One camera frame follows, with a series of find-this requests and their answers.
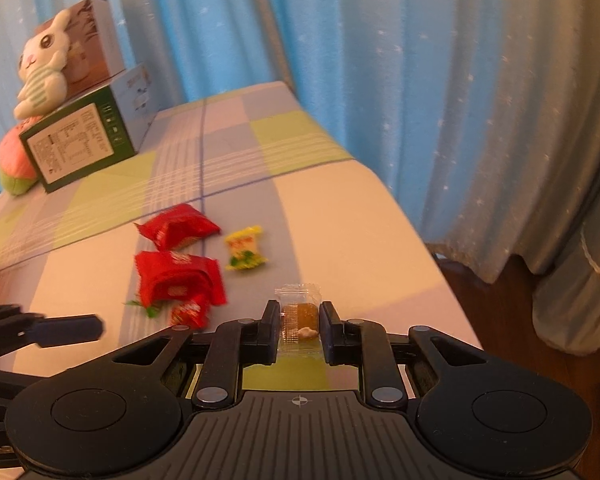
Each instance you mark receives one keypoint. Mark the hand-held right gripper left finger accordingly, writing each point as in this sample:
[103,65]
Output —
[272,332]

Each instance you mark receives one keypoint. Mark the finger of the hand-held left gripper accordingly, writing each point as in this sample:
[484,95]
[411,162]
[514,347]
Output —
[70,330]
[7,379]

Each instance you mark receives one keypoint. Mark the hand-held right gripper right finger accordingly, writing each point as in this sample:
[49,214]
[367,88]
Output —
[327,332]

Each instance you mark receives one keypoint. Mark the clear brown candy packet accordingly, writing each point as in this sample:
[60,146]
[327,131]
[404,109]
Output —
[300,317]

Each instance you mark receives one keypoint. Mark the yellow green candy packet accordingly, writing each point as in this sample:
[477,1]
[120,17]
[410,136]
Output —
[245,250]

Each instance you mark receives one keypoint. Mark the red snack packet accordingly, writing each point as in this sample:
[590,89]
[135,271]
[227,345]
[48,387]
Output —
[172,277]
[177,227]

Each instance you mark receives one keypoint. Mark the green candy wrapper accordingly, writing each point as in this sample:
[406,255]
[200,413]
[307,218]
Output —
[149,309]

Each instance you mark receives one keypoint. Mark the checked tablecloth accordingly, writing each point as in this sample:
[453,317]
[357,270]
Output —
[330,200]

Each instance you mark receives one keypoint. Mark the pink green plush toy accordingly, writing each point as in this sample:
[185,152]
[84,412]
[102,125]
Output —
[15,160]

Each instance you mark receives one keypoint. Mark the green cardboard box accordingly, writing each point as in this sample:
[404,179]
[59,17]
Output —
[80,140]

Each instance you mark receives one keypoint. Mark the grey lace-trimmed cloth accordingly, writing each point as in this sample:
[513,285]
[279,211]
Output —
[580,300]

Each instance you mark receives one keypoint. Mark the white bunny plush toy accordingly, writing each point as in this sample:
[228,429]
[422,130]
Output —
[40,70]

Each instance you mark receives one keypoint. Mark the blue star curtain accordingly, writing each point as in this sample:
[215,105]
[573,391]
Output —
[380,60]

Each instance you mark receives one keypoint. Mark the brown white cardboard box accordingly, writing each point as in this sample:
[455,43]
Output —
[97,45]

